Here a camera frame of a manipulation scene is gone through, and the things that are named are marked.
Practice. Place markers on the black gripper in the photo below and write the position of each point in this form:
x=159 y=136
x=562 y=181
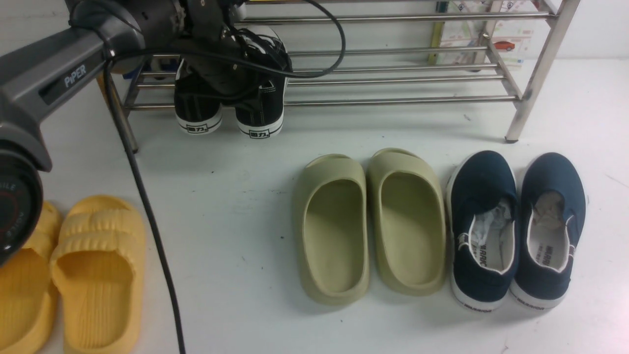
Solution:
x=231 y=62

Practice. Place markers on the black canvas sneaker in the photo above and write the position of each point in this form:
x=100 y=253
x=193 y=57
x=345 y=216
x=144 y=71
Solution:
x=266 y=118
x=197 y=113

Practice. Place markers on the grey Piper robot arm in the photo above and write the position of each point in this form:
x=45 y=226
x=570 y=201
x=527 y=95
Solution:
x=40 y=77

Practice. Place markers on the stainless steel shoe rack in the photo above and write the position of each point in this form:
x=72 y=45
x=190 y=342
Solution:
x=488 y=64

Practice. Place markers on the left beige foam slipper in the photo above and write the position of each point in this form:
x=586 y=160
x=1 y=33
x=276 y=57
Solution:
x=329 y=218

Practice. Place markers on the beige foam slipper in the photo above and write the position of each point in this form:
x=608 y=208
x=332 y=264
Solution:
x=408 y=215
x=329 y=218

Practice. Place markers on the right yellow foam slide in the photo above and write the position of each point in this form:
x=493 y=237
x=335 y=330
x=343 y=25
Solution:
x=98 y=268

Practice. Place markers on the yellow foam slide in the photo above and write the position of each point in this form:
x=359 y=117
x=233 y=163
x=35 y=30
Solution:
x=98 y=268
x=28 y=296

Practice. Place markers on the right beige foam slipper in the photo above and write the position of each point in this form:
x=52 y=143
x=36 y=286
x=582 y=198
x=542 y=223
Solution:
x=408 y=215

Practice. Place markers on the colourful printed poster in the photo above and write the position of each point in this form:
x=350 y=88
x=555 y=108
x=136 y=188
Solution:
x=511 y=38

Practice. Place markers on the left yellow foam slide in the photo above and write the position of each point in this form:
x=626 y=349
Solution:
x=28 y=296

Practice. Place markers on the left navy slip-on shoe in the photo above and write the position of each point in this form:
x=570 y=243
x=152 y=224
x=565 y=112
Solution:
x=482 y=207

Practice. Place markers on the navy slip-on shoe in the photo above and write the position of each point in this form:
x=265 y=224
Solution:
x=482 y=207
x=550 y=220

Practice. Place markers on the right navy slip-on shoe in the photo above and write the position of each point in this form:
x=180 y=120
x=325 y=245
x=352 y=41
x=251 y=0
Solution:
x=550 y=220

